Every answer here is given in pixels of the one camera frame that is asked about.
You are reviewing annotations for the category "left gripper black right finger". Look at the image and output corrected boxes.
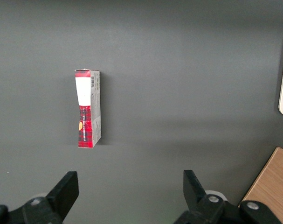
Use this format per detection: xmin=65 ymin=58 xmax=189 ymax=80
xmin=173 ymin=169 xmax=281 ymax=224

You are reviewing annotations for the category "wooden drawer cabinet body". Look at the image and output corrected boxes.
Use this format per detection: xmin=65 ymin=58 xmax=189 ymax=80
xmin=238 ymin=146 xmax=283 ymax=224

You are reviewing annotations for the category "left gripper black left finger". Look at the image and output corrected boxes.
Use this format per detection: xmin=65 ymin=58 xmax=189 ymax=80
xmin=0 ymin=170 xmax=80 ymax=224

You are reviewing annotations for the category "red tartan cardboard box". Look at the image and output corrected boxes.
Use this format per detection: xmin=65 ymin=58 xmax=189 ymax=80
xmin=74 ymin=68 xmax=103 ymax=149

